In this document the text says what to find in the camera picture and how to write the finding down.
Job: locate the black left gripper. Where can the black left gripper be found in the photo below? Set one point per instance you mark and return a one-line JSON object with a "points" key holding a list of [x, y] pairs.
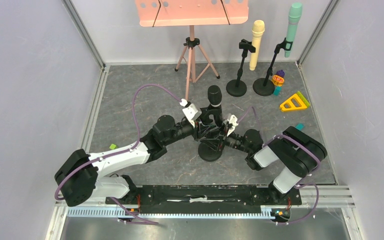
{"points": [[201, 130]]}

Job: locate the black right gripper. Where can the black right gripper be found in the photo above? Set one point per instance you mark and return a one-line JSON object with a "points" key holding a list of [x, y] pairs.
{"points": [[224, 137]]}

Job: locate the black microphone desk stand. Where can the black microphone desk stand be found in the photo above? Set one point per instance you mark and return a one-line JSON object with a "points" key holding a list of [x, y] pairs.
{"points": [[215, 117]]}

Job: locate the black microphone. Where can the black microphone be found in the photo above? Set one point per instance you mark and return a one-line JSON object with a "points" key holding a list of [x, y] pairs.
{"points": [[214, 96]]}

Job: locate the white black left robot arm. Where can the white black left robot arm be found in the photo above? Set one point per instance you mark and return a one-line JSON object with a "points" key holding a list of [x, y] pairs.
{"points": [[86, 175]]}

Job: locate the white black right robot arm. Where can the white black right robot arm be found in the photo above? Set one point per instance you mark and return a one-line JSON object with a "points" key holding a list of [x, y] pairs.
{"points": [[300, 154]]}

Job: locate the black middle microphone stand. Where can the black middle microphone stand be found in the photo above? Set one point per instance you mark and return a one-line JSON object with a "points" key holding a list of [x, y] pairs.
{"points": [[237, 87]]}

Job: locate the black right microphone stand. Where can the black right microphone stand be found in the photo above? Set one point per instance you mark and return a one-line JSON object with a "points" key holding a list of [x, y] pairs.
{"points": [[264, 86]]}

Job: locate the yellow microphone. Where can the yellow microphone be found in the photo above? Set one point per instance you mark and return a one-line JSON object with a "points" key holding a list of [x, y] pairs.
{"points": [[258, 30]]}

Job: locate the pink tripod music stand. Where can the pink tripod music stand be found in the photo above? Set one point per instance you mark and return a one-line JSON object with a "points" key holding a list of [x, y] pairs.
{"points": [[192, 13]]}

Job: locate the green microphone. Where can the green microphone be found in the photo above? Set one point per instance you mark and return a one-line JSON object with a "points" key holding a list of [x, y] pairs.
{"points": [[294, 16]]}

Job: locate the teal toy block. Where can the teal toy block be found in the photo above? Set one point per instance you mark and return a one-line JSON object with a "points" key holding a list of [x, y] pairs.
{"points": [[277, 90]]}

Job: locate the yellow triangular toy block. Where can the yellow triangular toy block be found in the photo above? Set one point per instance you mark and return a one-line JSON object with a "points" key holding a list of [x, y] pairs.
{"points": [[296, 102]]}

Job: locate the small teal cube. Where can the small teal cube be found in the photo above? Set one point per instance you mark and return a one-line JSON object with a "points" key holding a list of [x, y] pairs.
{"points": [[300, 126]]}

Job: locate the purple toy block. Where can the purple toy block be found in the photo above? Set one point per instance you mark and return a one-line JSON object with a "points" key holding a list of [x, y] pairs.
{"points": [[280, 74]]}

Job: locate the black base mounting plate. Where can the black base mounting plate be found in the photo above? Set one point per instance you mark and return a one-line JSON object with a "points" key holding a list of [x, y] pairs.
{"points": [[207, 199]]}

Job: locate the small green cube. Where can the small green cube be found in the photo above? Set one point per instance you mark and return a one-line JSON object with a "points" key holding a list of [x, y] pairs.
{"points": [[112, 146]]}

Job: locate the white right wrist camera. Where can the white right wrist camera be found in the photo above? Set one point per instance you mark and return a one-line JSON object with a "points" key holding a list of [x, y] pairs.
{"points": [[231, 122]]}

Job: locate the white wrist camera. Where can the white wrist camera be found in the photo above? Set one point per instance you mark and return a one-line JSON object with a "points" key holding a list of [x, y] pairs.
{"points": [[231, 122], [190, 111]]}

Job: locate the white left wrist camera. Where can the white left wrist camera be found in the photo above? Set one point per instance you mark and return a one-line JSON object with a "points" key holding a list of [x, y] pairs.
{"points": [[190, 111]]}

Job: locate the white slotted cable duct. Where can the white slotted cable duct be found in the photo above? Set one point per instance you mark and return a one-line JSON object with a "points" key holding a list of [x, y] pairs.
{"points": [[119, 213]]}

